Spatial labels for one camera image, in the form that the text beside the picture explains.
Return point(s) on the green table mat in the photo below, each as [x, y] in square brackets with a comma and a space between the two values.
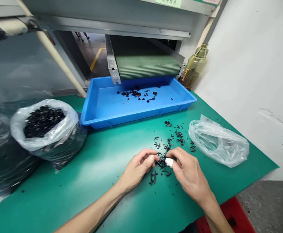
[83, 184]

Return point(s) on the empty clear plastic bag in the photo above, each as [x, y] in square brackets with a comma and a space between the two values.
[219, 145]

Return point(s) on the beige slanted pipe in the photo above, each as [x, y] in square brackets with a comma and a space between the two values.
[58, 58]

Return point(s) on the grey metal machine frame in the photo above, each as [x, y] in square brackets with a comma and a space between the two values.
[131, 20]

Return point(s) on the clear bag of black parts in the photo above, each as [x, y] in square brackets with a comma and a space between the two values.
[46, 136]

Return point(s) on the heap of black moulded discs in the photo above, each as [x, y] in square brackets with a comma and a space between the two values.
[136, 93]

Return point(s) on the olive yellow water bottle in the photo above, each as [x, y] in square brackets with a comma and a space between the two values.
[196, 65]

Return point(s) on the green conveyor belt unit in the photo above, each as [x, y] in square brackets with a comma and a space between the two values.
[146, 66]

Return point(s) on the scattered pile of black sprues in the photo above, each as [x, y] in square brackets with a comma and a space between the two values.
[174, 139]

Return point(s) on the large dark plastic bag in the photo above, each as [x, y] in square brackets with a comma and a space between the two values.
[3, 157]

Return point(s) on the person's right hand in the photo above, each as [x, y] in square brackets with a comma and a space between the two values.
[191, 173]

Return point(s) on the beige roll with black bracket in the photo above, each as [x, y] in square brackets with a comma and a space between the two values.
[9, 26]

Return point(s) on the person's left hand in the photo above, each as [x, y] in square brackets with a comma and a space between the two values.
[134, 171]

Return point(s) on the blue plastic tray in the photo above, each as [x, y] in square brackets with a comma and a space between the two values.
[112, 109]

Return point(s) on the black branched plastic part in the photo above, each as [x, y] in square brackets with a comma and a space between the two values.
[161, 162]

